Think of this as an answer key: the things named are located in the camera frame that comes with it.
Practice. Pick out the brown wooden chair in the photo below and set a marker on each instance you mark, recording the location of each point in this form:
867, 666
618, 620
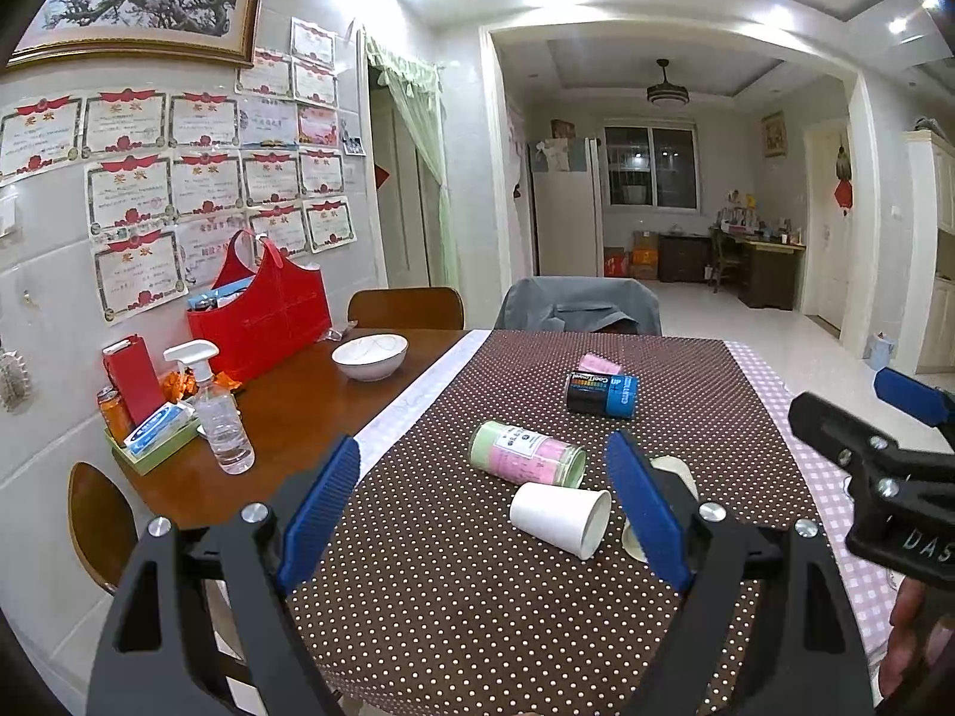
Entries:
438, 308
101, 525

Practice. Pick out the white ceramic bowl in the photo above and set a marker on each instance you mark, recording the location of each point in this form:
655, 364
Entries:
371, 358

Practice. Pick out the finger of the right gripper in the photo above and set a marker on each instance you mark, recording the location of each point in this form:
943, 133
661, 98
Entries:
930, 406

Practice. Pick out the orange snack wrapper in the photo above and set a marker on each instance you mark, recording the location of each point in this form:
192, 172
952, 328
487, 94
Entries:
179, 386

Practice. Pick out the clear spray bottle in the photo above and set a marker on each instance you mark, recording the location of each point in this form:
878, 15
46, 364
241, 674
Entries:
215, 407

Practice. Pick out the ceiling lamp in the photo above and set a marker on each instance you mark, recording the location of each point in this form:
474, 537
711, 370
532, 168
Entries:
666, 93

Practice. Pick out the dark wooden desk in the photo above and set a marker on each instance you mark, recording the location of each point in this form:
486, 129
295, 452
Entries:
765, 273

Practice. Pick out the brown polka dot tablecloth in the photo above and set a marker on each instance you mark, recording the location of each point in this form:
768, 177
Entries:
485, 566

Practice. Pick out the green door curtain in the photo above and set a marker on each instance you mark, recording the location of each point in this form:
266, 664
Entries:
415, 89

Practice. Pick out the chair with grey jacket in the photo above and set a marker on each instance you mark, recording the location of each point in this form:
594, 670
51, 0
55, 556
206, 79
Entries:
580, 304

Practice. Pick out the small pink cup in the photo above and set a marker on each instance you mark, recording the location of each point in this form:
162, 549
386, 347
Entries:
594, 364

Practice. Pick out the cream paper cup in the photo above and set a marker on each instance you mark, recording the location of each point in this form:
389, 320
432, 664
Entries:
671, 465

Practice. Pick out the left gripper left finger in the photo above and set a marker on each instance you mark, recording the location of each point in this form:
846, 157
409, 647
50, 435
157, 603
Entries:
157, 653

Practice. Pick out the framed blossom painting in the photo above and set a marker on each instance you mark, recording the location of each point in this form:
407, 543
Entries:
217, 31

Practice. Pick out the person's hand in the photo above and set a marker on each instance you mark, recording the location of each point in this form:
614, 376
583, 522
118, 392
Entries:
903, 644

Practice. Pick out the brown wooden chair back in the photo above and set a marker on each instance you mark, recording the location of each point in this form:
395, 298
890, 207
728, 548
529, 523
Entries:
438, 308

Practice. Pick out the white refrigerator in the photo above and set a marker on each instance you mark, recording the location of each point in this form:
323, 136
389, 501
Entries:
566, 206

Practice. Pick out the orange drink can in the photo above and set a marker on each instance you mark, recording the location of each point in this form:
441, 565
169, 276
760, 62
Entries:
115, 413

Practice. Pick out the wall hanging ornament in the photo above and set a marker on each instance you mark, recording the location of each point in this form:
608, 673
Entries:
15, 382

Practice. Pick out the white paper cup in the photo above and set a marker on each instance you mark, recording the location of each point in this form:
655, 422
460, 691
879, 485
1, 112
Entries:
573, 520

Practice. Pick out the red box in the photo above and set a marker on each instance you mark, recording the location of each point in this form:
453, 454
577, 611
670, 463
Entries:
127, 364

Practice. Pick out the black and blue can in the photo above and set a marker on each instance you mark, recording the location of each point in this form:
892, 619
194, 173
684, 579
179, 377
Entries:
613, 396

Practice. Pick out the orange cardboard boxes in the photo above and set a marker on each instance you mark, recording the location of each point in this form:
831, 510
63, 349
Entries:
639, 261

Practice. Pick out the green tray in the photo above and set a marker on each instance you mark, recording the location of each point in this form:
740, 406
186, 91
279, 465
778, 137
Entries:
156, 454

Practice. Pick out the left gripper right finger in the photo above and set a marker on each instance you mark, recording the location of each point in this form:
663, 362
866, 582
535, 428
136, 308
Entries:
805, 652

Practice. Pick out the pink and green canister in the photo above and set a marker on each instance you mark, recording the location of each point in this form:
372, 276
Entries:
519, 456

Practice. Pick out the brown wooden chair left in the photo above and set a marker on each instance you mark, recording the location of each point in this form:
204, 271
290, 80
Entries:
101, 525

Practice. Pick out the blue white packet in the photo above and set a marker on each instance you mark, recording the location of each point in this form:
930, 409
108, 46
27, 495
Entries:
158, 427

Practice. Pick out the window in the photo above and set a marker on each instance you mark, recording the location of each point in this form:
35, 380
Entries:
652, 167

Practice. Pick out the red felt tote bag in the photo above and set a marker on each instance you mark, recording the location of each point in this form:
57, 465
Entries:
282, 311

